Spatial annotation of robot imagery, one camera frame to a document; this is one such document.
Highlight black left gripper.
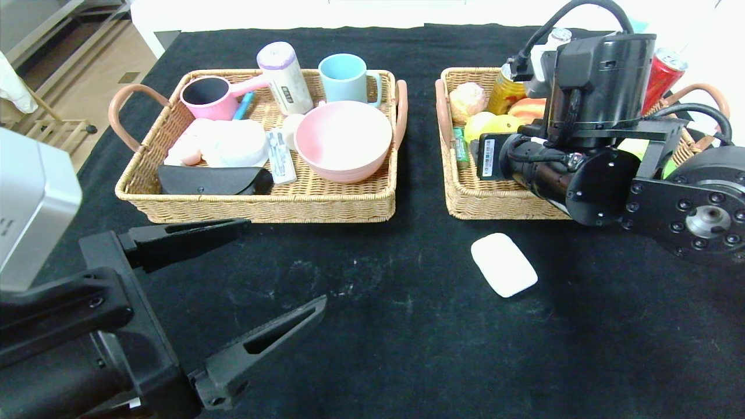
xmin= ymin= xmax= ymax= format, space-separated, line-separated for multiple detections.
xmin=0 ymin=217 xmax=328 ymax=419

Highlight pink bowl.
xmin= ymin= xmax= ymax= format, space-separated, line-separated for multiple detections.
xmin=294 ymin=101 xmax=393 ymax=184

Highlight yellow pear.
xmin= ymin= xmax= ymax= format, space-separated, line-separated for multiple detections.
xmin=495 ymin=115 xmax=528 ymax=136

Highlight brown striped croissant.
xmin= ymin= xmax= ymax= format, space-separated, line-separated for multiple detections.
xmin=508 ymin=98 xmax=548 ymax=125

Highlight black glasses case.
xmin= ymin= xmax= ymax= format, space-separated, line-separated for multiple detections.
xmin=157 ymin=165 xmax=275 ymax=196

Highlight pink white tube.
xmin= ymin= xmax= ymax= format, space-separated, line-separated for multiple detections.
xmin=165 ymin=119 xmax=216 ymax=168

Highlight clear plastic tool pack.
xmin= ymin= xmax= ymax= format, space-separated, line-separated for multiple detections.
xmin=268 ymin=129 xmax=297 ymax=186

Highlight white round container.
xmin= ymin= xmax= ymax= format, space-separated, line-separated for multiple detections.
xmin=200 ymin=120 xmax=270 ymax=169

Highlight black tablecloth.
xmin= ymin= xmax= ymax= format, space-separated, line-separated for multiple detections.
xmin=0 ymin=24 xmax=745 ymax=419

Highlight small cream cup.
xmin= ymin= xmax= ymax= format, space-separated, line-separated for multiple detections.
xmin=282 ymin=113 xmax=307 ymax=151

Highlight pink scoop cup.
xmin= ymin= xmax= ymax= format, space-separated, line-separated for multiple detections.
xmin=180 ymin=74 xmax=270 ymax=122

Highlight blue pen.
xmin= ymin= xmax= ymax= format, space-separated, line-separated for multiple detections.
xmin=233 ymin=92 xmax=256 ymax=121

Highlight light wooden rack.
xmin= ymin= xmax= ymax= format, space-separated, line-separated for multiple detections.
xmin=23 ymin=87 xmax=98 ymax=169

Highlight cream tumbler purple lid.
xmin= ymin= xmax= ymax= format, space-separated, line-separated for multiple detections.
xmin=257 ymin=42 xmax=314 ymax=117

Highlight light blue mug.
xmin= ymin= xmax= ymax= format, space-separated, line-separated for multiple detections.
xmin=318 ymin=54 xmax=383 ymax=108

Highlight white hanging cloth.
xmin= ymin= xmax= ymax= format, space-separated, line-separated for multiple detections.
xmin=0 ymin=49 xmax=40 ymax=114

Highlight green gum pack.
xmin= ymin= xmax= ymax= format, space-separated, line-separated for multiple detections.
xmin=453 ymin=127 xmax=471 ymax=166

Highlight white soap bar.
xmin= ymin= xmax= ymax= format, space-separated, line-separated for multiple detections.
xmin=470 ymin=233 xmax=538 ymax=299

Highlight brown wooden shelf unit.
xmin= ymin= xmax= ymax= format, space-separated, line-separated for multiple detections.
xmin=0 ymin=0 xmax=137 ymax=88

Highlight yellow lemon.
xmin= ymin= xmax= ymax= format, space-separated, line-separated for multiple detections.
xmin=464 ymin=112 xmax=499 ymax=144

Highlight pink yellow bun toy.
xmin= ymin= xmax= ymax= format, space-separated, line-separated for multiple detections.
xmin=449 ymin=82 xmax=488 ymax=120

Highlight yellow drink can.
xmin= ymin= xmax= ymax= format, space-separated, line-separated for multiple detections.
xmin=488 ymin=63 xmax=527 ymax=116

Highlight green white cabbage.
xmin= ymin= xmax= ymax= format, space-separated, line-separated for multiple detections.
xmin=616 ymin=138 xmax=679 ymax=179

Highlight red drink can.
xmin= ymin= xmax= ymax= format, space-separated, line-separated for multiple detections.
xmin=640 ymin=48 xmax=688 ymax=115

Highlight wicker basket brown handles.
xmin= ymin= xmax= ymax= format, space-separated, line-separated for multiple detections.
xmin=435 ymin=67 xmax=730 ymax=221
xmin=109 ymin=69 xmax=409 ymax=225

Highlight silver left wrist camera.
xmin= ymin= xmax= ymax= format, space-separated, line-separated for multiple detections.
xmin=0 ymin=127 xmax=83 ymax=292

